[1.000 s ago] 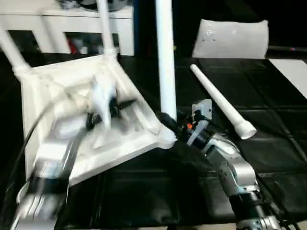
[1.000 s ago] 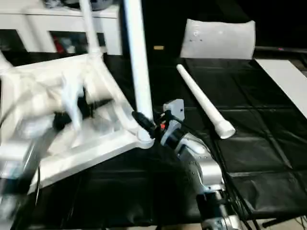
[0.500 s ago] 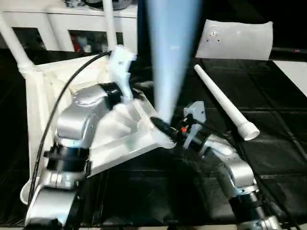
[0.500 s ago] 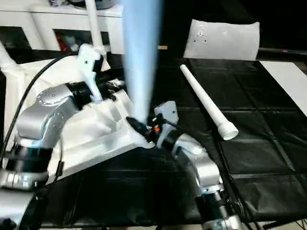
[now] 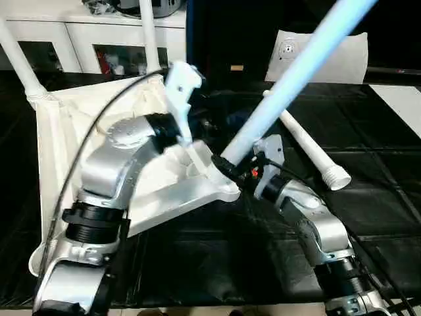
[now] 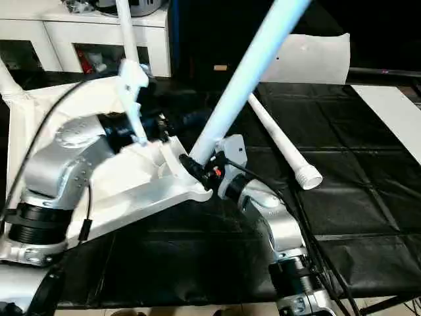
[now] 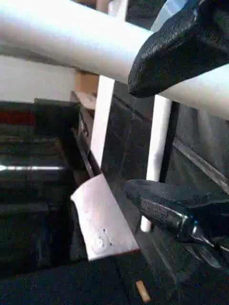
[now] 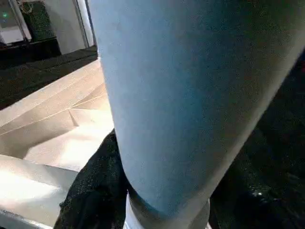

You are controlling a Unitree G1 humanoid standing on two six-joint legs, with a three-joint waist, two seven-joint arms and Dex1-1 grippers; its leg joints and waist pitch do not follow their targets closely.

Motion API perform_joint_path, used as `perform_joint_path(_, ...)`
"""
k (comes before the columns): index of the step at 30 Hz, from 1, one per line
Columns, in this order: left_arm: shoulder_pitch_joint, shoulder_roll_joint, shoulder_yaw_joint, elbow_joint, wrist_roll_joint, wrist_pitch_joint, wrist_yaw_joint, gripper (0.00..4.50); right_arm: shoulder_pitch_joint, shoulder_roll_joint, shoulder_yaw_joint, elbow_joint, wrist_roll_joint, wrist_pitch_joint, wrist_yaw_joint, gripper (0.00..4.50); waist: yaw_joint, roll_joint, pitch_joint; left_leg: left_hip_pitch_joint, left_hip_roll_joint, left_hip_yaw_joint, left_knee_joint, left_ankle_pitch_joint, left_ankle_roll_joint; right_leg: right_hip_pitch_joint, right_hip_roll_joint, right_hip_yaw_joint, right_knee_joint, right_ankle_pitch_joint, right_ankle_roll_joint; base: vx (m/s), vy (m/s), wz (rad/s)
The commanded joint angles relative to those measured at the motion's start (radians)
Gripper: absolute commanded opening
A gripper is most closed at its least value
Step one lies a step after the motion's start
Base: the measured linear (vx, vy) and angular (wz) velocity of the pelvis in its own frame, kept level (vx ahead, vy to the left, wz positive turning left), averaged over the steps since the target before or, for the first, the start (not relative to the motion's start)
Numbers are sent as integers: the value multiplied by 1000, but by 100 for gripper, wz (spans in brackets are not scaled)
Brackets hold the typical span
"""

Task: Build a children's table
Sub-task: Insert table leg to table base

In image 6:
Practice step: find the white plastic table top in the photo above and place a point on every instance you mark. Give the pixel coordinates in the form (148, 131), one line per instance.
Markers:
(131, 178)

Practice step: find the white plastic table leg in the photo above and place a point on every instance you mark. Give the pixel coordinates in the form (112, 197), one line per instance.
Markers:
(127, 33)
(283, 141)
(6, 82)
(243, 79)

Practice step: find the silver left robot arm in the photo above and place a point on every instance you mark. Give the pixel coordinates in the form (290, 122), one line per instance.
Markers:
(59, 178)

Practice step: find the small tan label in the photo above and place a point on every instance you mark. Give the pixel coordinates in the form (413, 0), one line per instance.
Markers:
(220, 67)

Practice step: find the red bottle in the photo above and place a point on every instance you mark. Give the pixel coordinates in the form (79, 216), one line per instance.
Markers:
(83, 59)

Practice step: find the white cabinet with glass doors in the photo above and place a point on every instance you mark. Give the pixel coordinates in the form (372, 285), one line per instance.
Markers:
(66, 36)

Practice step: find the grey clutter on cabinet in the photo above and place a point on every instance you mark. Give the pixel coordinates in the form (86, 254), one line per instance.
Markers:
(118, 5)

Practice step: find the white cushion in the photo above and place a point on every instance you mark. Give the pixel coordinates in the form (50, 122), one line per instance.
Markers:
(312, 59)

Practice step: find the black work mat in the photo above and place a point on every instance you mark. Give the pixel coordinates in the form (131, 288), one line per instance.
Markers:
(355, 171)

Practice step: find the white flat board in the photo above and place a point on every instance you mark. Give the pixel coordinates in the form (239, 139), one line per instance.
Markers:
(395, 115)

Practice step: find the black metal stand leg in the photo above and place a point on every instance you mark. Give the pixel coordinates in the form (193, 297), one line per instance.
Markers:
(395, 306)

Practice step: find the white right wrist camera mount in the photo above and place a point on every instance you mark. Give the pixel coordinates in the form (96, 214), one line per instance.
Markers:
(230, 155)

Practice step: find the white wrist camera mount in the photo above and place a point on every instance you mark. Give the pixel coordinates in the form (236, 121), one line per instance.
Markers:
(135, 92)
(230, 155)

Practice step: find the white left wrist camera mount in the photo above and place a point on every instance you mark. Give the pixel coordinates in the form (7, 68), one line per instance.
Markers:
(135, 92)

